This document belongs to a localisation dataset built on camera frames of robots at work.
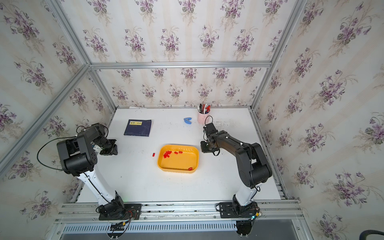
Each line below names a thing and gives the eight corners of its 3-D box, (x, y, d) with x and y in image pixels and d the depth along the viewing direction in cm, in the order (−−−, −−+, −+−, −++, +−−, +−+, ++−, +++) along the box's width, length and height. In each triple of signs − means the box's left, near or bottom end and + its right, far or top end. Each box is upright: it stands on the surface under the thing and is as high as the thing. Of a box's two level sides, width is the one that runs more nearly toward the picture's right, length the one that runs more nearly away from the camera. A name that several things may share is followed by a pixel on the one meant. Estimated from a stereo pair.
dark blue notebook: (125, 136, 105) (123, 133, 103) (130, 122, 113) (128, 119, 111) (148, 136, 105) (147, 133, 103) (152, 122, 114) (151, 119, 111)
